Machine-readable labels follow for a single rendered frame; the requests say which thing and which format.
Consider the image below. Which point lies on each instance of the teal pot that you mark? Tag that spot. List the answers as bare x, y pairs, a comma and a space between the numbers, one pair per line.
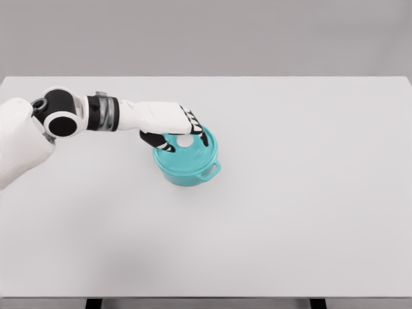
190, 174

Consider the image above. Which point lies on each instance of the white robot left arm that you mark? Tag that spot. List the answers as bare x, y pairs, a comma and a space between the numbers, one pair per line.
61, 116

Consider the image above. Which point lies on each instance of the teal pot lid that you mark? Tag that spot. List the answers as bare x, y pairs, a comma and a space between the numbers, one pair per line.
186, 154

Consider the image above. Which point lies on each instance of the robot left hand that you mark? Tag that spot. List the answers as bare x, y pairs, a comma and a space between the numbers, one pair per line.
164, 117

